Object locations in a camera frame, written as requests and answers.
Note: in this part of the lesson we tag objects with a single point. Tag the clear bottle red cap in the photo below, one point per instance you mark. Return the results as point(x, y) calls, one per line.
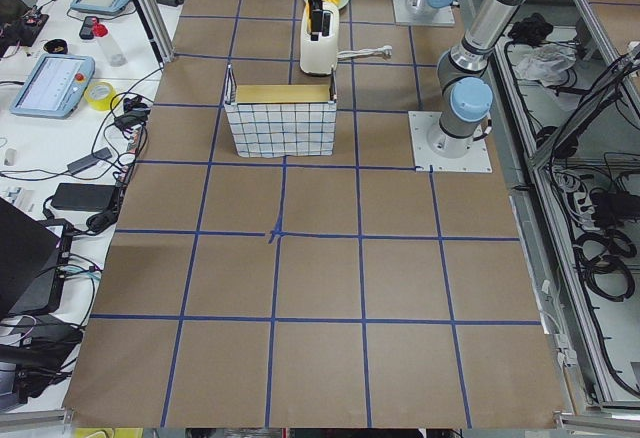
point(108, 44)

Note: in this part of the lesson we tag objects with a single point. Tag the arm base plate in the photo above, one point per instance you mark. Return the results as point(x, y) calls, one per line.
point(435, 151)
point(432, 13)

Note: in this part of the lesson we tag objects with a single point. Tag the black laptop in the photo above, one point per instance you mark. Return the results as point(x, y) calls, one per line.
point(33, 254)

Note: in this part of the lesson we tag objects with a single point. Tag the near blue teach pendant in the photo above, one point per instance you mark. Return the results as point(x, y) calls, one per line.
point(55, 86)

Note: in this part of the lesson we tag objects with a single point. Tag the aluminium frame post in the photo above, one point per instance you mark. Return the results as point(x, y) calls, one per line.
point(155, 29)

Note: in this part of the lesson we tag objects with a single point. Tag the black power adapter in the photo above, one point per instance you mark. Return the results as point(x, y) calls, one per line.
point(82, 197)

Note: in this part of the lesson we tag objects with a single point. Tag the white two-slot toaster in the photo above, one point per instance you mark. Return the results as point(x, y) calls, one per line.
point(319, 58)

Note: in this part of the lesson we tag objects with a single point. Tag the wire basket with wooden shelf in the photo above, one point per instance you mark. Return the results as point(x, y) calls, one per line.
point(272, 121)

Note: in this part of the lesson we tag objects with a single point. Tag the yellow tape roll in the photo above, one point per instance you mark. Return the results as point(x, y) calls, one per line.
point(99, 95)

